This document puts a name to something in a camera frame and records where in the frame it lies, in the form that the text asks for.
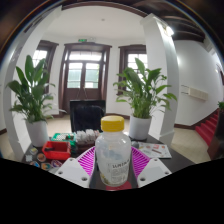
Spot white wall unit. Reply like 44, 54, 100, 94
180, 84, 209, 102

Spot red carpeted stairs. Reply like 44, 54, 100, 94
194, 109, 224, 148

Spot green plant in white pot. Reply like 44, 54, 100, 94
5, 54, 58, 148
113, 58, 178, 141

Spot flat round red coaster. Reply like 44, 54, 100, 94
105, 181, 134, 192

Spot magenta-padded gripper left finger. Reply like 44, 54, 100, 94
54, 146, 98, 189

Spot dark grey rounded object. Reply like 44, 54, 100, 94
130, 139, 140, 150

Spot clear bottle with yellow cap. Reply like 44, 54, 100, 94
94, 115, 133, 188

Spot brown wooden double door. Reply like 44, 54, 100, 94
58, 42, 113, 111

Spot green box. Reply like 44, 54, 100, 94
50, 132, 78, 148

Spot printed magazine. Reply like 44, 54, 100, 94
136, 141, 173, 159

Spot black chair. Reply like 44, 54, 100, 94
69, 98, 107, 134

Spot red plastic box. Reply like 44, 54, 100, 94
41, 140, 72, 162

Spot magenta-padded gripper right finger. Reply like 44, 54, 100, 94
130, 145, 173, 188

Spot brown-framed window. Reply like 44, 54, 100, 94
118, 44, 148, 96
31, 39, 59, 94

